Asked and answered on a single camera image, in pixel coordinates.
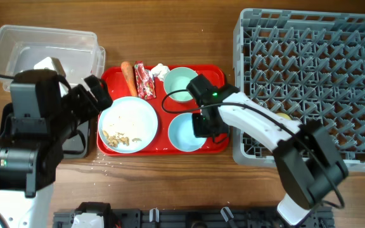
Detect green bowl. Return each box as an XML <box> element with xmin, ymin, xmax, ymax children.
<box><xmin>163</xmin><ymin>67</ymin><xmax>198</xmax><ymax>103</ymax></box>

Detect light blue bowl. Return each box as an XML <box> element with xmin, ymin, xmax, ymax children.
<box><xmin>168</xmin><ymin>113</ymin><xmax>207</xmax><ymax>152</ymax></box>

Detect grey-blue dishwasher rack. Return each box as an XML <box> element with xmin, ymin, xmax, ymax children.
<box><xmin>233</xmin><ymin>8</ymin><xmax>365</xmax><ymax>172</ymax></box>

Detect food scraps on plate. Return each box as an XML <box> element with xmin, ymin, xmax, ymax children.
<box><xmin>103</xmin><ymin>130</ymin><xmax>141</xmax><ymax>148</ymax></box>

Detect black tray bin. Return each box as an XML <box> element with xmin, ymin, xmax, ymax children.
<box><xmin>0</xmin><ymin>103</ymin><xmax>91</xmax><ymax>160</ymax></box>

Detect orange carrot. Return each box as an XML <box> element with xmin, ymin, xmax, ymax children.
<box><xmin>120</xmin><ymin>61</ymin><xmax>138</xmax><ymax>97</ymax></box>

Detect red snack wrapper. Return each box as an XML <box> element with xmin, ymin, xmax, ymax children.
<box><xmin>134</xmin><ymin>61</ymin><xmax>156</xmax><ymax>100</ymax></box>

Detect crumpled white tissue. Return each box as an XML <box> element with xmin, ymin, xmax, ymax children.
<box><xmin>150</xmin><ymin>63</ymin><xmax>170</xmax><ymax>82</ymax></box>

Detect light blue plate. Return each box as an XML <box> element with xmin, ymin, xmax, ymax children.
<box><xmin>98</xmin><ymin>96</ymin><xmax>158</xmax><ymax>154</ymax></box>

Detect clear plastic bin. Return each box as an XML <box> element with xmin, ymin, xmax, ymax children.
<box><xmin>0</xmin><ymin>25</ymin><xmax>106</xmax><ymax>87</ymax></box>

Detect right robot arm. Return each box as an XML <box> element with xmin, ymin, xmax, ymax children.
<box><xmin>166</xmin><ymin>74</ymin><xmax>349</xmax><ymax>226</ymax></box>

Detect yellow cup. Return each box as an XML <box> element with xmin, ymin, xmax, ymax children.
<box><xmin>277</xmin><ymin>113</ymin><xmax>292</xmax><ymax>120</ymax></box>

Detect red plastic tray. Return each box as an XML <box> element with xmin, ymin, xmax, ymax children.
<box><xmin>101</xmin><ymin>65</ymin><xmax>229</xmax><ymax>156</ymax></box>

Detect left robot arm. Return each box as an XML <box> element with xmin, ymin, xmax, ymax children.
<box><xmin>0</xmin><ymin>69</ymin><xmax>113</xmax><ymax>227</ymax></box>

